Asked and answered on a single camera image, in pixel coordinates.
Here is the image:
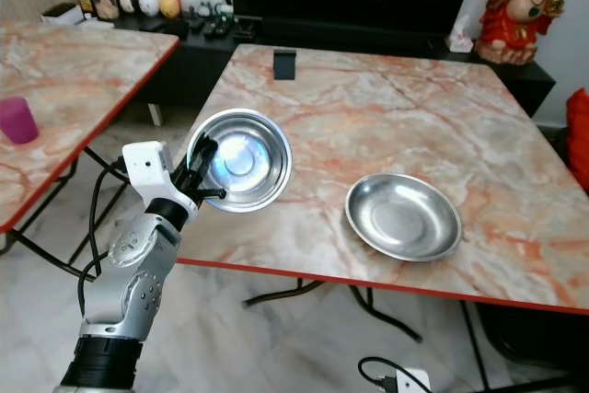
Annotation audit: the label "deep stainless steel bowl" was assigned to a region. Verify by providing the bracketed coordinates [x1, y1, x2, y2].
[186, 108, 294, 214]

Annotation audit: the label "black television console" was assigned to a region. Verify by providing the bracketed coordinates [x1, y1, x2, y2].
[97, 14, 558, 118]

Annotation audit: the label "small black stand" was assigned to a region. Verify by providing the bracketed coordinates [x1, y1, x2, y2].
[272, 48, 298, 82]

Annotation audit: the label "pink plastic cup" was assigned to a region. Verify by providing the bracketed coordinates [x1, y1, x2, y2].
[0, 97, 40, 146]

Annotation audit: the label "white flat box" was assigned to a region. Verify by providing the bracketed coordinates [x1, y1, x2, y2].
[41, 3, 86, 27]

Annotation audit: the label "shallow stainless steel plate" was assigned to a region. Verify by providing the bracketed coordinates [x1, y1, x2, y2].
[344, 172, 464, 263]

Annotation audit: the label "white pink small figurine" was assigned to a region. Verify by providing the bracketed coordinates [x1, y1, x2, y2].
[447, 16, 475, 53]

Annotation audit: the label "red laughing Buddha statue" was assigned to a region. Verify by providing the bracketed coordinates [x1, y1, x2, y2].
[476, 0, 569, 66]

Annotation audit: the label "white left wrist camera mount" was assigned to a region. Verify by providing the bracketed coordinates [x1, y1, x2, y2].
[121, 141, 196, 219]

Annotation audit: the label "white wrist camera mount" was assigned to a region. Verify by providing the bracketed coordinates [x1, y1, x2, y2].
[121, 141, 196, 219]
[394, 367, 433, 393]

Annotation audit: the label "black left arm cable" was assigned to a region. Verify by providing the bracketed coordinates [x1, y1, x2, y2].
[77, 157, 141, 317]

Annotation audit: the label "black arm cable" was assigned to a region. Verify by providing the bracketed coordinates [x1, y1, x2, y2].
[357, 355, 408, 393]
[77, 157, 141, 317]

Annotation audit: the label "black metal table leg frame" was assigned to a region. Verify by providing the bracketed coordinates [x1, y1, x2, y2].
[0, 146, 128, 282]
[243, 281, 589, 393]

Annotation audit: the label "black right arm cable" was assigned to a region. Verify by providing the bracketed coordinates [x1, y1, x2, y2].
[357, 355, 408, 393]

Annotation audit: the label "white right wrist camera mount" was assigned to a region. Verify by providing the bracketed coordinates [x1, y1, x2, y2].
[394, 367, 433, 393]

